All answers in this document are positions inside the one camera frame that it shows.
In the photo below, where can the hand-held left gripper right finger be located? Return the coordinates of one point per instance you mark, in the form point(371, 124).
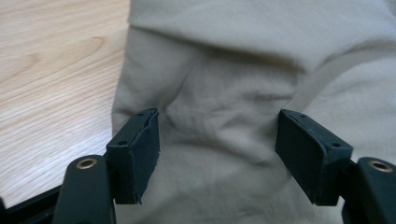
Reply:
point(311, 158)

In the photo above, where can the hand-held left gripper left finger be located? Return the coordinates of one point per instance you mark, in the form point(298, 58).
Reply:
point(134, 161)

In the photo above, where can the beige pants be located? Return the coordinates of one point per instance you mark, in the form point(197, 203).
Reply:
point(249, 62)

